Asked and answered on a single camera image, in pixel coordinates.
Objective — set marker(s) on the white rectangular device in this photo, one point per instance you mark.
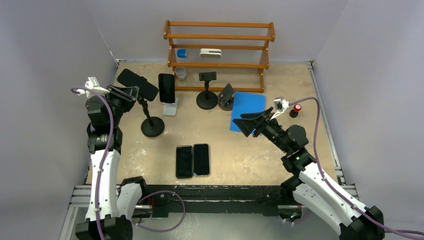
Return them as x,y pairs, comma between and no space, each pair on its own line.
210,53

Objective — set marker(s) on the orange wooden shelf rack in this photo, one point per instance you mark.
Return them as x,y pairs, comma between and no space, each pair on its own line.
220,45

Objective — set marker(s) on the blue rectangular mat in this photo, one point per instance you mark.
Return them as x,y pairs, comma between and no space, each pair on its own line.
245,102

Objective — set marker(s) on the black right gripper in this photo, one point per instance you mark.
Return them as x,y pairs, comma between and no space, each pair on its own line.
251,121

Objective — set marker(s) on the black phone on white stand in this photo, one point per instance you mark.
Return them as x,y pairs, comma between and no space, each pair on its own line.
166,86

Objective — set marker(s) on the black round-base phone stand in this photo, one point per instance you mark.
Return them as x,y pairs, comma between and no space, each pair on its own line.
207,99

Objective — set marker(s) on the blue small box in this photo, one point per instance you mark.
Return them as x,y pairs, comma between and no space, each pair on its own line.
182,53

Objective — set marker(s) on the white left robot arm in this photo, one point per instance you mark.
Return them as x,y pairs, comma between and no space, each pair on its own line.
109,213

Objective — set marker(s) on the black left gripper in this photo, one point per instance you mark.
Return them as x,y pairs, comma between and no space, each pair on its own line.
127,92

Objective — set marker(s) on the black phone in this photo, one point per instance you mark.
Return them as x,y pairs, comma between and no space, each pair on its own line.
130,79
166,86
201,159

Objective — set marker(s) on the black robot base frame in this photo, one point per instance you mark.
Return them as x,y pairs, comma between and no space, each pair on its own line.
268,200

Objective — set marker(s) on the red capped black bottle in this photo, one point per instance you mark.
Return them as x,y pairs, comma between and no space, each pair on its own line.
295,111

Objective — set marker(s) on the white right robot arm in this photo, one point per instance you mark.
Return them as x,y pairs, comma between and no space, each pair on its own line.
310,185

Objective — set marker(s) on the black smartphone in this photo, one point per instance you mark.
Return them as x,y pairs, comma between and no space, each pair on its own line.
184,162

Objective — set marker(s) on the clear plastic cup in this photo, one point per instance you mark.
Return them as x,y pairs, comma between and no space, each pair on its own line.
180,72

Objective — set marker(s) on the white folding phone stand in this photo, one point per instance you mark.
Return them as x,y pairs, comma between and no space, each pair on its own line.
170,109

